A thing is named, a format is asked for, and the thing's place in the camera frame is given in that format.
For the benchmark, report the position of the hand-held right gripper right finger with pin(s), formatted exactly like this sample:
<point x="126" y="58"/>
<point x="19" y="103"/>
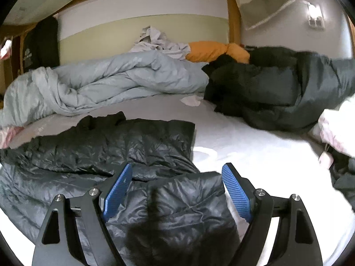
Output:
<point x="235" y="191"/>

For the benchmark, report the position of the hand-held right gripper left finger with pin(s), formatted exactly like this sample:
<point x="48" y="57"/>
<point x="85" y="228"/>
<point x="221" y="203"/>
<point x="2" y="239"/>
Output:
<point x="118" y="191"/>

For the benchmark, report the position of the black puffer jacket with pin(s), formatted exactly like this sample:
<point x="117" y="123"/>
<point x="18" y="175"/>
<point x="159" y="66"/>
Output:
<point x="111" y="146"/>

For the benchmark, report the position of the pile of pink white clothes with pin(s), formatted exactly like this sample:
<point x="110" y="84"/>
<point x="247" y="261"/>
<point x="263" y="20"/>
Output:
<point x="6" y="50"/>

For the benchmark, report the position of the white bed sheet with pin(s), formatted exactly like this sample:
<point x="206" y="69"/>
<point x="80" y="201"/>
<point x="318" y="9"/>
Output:
<point x="249" y="144"/>

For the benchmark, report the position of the pink tag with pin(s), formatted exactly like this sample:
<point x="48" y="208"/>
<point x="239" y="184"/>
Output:
<point x="325" y="159"/>

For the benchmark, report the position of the small white cloth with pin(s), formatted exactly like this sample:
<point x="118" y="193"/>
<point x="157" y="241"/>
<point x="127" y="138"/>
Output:
<point x="190" y="101"/>

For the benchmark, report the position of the dark grey cloth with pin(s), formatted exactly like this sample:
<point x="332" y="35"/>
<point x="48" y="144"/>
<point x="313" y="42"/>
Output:
<point x="345" y="185"/>

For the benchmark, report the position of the dark grey-green down coat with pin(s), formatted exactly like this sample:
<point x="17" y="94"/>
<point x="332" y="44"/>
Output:
<point x="277" y="88"/>

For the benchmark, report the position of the light blue-grey duvet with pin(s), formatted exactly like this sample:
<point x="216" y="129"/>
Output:
<point x="111" y="80"/>

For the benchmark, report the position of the white and pink bedding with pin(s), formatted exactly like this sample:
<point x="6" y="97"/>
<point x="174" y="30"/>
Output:
<point x="338" y="127"/>

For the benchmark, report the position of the pink and white cloth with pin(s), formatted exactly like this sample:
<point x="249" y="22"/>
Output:
<point x="9" y="137"/>

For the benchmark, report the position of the orange pillow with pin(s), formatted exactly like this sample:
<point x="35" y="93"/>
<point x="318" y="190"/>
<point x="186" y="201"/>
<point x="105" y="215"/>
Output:
<point x="210" y="50"/>

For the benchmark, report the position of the pale lilac crumpled cloth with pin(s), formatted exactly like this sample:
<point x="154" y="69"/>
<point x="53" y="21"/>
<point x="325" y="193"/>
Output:
<point x="160" y="43"/>

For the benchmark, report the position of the black printed hanging garment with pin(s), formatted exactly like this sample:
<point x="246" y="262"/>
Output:
<point x="41" y="47"/>

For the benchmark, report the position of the checkered tied curtain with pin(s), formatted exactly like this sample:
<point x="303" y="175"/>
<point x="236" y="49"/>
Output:
<point x="263" y="2"/>

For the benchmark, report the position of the checkered bed canopy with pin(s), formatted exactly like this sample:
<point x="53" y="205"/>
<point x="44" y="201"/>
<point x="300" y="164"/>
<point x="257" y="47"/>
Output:
<point x="41" y="2"/>

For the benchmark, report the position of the wooden bed frame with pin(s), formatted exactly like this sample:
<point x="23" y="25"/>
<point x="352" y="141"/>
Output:
<point x="234" y="19"/>

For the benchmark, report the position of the white wall socket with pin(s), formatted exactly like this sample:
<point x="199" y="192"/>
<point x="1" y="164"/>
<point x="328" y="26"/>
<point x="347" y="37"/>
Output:
<point x="316" y="23"/>

